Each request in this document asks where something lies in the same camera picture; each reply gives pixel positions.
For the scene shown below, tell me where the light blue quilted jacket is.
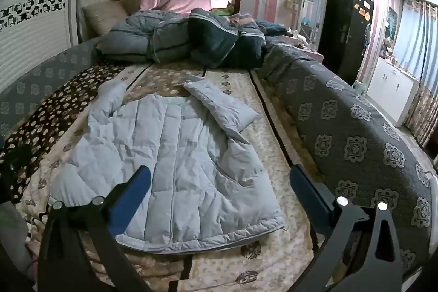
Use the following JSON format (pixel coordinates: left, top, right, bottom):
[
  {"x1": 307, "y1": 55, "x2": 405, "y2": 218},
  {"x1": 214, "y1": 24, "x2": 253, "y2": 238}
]
[{"x1": 48, "y1": 75, "x2": 286, "y2": 253}]

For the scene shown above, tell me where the pink dressing table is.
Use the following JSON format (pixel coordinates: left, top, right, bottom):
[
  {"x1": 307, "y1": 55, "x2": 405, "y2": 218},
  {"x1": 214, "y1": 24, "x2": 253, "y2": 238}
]
[{"x1": 274, "y1": 28, "x2": 324, "y2": 62}]

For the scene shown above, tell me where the beige pillow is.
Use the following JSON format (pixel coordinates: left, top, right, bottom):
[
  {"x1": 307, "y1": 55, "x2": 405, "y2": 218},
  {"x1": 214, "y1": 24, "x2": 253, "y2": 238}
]
[{"x1": 83, "y1": 1, "x2": 129, "y2": 36}]

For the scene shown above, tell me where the white cabinet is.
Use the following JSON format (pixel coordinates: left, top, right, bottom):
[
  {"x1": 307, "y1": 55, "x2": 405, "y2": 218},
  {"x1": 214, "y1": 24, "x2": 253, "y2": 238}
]
[{"x1": 366, "y1": 57, "x2": 420, "y2": 126}]

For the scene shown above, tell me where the small wall picture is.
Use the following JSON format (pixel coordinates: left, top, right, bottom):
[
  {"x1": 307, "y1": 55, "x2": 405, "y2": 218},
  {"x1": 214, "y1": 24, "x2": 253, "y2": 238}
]
[{"x1": 387, "y1": 6, "x2": 399, "y2": 39}]

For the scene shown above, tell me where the white slatted wardrobe door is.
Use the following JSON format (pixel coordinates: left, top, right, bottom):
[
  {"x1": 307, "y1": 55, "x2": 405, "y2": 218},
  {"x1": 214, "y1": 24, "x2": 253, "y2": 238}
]
[{"x1": 0, "y1": 0, "x2": 86, "y2": 97}]

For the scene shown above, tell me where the black decorated door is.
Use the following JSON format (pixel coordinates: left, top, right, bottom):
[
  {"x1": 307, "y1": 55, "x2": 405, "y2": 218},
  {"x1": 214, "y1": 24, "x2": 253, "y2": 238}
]
[{"x1": 352, "y1": 0, "x2": 375, "y2": 84}]

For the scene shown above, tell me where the grey patterned bedspread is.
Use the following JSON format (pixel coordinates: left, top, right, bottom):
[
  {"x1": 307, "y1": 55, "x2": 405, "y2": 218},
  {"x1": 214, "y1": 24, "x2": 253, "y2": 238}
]
[{"x1": 0, "y1": 37, "x2": 438, "y2": 282}]

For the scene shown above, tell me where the pale green bin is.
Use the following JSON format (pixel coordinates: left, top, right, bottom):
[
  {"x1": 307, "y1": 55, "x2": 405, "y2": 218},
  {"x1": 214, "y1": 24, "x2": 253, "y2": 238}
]
[{"x1": 352, "y1": 80, "x2": 368, "y2": 96}]

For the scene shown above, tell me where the blue-grey striped duvet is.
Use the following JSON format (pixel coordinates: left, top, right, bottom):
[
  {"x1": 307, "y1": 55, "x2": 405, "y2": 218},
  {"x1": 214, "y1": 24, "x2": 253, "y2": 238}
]
[{"x1": 97, "y1": 10, "x2": 195, "y2": 65}]

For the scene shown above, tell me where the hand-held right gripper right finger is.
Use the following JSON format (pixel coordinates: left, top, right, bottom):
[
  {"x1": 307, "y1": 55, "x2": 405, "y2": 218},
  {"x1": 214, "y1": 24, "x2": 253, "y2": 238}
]
[{"x1": 289, "y1": 164, "x2": 406, "y2": 292}]

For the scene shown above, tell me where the dark navy striped duvet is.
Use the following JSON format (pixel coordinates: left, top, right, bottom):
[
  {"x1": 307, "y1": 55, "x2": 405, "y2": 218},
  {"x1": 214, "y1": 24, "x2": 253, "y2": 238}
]
[{"x1": 186, "y1": 7, "x2": 271, "y2": 70}]

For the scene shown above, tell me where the dark blue cloth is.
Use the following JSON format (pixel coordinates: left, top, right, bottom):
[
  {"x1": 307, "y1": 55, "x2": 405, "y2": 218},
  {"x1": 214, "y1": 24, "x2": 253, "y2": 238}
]
[{"x1": 258, "y1": 22, "x2": 290, "y2": 37}]

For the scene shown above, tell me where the green cloth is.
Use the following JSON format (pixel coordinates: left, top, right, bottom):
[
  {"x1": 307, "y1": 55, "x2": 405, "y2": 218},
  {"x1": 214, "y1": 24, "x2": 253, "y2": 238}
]
[{"x1": 210, "y1": 3, "x2": 235, "y2": 14}]

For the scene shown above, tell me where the white framed mirror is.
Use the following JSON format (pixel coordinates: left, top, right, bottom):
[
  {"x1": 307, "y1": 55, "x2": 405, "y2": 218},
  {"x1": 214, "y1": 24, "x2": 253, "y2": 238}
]
[{"x1": 299, "y1": 0, "x2": 329, "y2": 46}]

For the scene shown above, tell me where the blue window curtain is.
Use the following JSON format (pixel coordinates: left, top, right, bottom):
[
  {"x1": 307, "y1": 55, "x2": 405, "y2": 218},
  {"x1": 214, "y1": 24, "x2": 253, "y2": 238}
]
[{"x1": 390, "y1": 0, "x2": 438, "y2": 149}]

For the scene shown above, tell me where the black door leaf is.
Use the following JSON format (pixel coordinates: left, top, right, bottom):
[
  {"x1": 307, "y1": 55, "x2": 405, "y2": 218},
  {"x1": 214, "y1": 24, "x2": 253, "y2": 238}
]
[{"x1": 318, "y1": 0, "x2": 356, "y2": 85}]

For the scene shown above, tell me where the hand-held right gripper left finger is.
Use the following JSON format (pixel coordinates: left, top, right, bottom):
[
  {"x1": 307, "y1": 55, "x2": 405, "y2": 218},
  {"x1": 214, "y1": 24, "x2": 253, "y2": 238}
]
[{"x1": 37, "y1": 165, "x2": 153, "y2": 292}]

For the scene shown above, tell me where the grey cloth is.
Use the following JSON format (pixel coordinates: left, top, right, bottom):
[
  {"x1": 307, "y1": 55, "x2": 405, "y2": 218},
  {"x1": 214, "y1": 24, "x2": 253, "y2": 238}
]
[{"x1": 0, "y1": 203, "x2": 35, "y2": 281}]

